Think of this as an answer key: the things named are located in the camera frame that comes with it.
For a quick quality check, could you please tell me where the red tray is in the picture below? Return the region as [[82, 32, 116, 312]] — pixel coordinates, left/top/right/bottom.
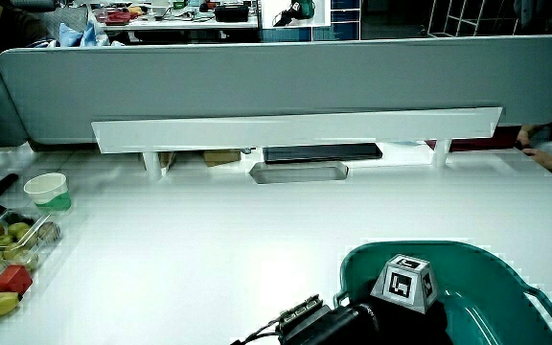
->
[[105, 9, 133, 26]]

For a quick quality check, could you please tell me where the white desk shelf riser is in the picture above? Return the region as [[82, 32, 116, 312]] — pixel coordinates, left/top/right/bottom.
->
[[91, 106, 503, 182]]

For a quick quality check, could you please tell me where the gray metal cable tray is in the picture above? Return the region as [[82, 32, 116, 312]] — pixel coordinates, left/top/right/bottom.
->
[[248, 160, 350, 185]]

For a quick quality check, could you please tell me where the clear plastic fruit container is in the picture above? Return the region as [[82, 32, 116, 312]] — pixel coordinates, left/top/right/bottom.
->
[[0, 208, 64, 288]]

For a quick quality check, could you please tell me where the blue cloth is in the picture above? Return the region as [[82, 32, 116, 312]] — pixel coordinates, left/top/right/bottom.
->
[[57, 9, 127, 48]]

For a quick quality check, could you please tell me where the white background desk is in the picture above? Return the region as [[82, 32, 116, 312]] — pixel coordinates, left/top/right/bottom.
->
[[101, 11, 261, 42]]

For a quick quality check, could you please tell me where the green power drill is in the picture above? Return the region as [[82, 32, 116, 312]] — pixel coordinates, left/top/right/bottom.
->
[[272, 0, 316, 28]]

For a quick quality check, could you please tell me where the red cube block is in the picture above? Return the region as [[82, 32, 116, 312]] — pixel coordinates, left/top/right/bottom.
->
[[0, 264, 34, 296]]

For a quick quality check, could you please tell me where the black forearm electronics box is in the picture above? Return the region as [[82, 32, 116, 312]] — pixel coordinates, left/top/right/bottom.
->
[[275, 294, 333, 333]]

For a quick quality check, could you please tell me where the brown cardboard box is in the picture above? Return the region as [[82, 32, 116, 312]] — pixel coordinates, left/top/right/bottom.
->
[[202, 149, 242, 168]]

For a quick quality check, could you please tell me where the black flat keyboard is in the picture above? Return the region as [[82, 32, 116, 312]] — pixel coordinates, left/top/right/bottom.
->
[[262, 142, 383, 165]]

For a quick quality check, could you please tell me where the black box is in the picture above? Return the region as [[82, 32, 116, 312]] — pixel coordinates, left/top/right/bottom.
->
[[213, 3, 251, 23]]

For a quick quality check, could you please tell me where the long gray partition panel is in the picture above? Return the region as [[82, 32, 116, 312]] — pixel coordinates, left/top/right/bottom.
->
[[0, 34, 552, 146]]

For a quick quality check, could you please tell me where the black thin cable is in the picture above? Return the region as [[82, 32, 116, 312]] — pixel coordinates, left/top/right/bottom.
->
[[230, 318, 287, 345]]

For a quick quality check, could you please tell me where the teal plastic deep plate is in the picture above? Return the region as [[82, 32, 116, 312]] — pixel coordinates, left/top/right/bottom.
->
[[333, 240, 552, 345]]

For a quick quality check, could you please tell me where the white green paper cup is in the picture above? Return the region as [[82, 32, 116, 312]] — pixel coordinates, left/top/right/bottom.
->
[[23, 172, 73, 215]]

